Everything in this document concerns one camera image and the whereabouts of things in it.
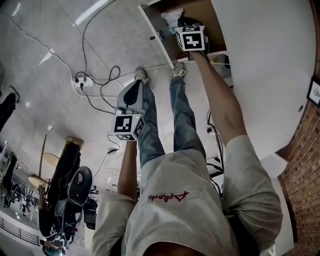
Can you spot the black office chair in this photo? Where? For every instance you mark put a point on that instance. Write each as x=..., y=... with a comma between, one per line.
x=80, y=185

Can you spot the white desk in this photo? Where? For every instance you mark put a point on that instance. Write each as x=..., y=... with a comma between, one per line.
x=265, y=62

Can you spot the white item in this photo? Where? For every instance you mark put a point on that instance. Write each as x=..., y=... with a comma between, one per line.
x=172, y=16

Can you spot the person's left leg in jeans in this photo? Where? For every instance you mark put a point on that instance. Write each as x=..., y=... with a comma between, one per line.
x=150, y=130

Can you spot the white power strip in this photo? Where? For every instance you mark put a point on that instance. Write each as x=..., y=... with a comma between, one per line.
x=82, y=82

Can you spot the person's leg in jeans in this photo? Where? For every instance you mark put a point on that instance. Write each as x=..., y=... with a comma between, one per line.
x=150, y=130
x=185, y=117

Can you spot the black framed picture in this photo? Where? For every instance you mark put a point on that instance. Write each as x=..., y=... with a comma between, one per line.
x=314, y=92

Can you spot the person's grey shirt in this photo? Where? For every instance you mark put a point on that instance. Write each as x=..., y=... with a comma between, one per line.
x=180, y=200

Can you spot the black metal railing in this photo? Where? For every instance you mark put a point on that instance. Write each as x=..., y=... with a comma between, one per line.
x=18, y=231

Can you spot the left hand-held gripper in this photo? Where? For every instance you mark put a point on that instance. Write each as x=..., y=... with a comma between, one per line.
x=130, y=101

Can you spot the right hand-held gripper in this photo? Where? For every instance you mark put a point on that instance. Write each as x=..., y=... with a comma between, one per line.
x=192, y=40

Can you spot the black power adapter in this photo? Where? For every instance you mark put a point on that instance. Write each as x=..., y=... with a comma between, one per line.
x=111, y=151

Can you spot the person's grey shoe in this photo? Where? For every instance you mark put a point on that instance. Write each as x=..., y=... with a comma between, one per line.
x=140, y=74
x=179, y=69

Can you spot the person's left forearm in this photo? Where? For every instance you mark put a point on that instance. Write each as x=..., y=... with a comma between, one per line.
x=127, y=167

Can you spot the black drawer lock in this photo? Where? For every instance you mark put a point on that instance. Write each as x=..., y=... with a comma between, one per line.
x=157, y=36

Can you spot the wooden desk drawer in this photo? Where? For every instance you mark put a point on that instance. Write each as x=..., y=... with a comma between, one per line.
x=165, y=37

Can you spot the person's right leg in jeans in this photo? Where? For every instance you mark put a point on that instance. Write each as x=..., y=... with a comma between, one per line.
x=185, y=117

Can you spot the round wooden table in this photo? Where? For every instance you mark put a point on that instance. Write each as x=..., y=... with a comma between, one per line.
x=48, y=158

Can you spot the person's right forearm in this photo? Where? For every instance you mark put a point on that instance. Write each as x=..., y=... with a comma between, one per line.
x=220, y=100

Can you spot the person's right grey shoe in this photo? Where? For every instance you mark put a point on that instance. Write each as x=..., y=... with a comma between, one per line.
x=179, y=69

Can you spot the person's left grey shoe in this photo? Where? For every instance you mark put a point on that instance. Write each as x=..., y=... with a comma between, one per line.
x=140, y=74

